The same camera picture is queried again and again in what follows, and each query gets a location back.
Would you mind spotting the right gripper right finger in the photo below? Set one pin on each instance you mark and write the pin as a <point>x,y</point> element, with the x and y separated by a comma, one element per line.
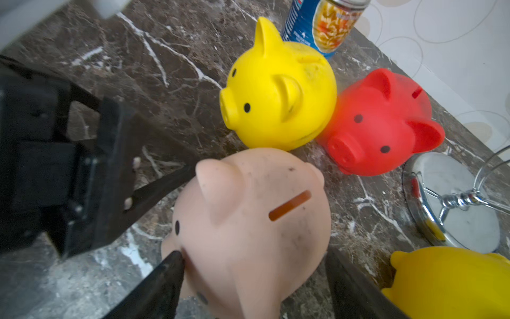
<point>353,294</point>

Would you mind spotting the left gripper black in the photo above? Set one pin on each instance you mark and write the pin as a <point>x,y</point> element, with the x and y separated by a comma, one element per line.
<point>68,163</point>

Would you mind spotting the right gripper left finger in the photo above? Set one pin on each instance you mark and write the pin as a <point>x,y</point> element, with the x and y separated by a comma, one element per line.
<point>157,296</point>

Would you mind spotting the yellow piggy bank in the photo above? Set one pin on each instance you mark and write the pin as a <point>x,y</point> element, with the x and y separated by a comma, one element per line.
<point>279,94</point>
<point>448,282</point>

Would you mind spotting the pink piggy bank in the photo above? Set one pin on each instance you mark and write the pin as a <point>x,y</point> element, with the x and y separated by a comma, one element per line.
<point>252,228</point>

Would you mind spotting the red piggy bank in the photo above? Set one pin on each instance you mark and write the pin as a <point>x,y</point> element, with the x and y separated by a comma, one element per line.
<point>379,123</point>

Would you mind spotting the chrome mug tree stand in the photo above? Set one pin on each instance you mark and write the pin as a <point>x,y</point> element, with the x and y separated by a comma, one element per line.
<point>449,204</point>

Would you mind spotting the soup can blue label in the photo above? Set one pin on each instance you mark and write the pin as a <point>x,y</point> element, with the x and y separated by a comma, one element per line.
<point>322,24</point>

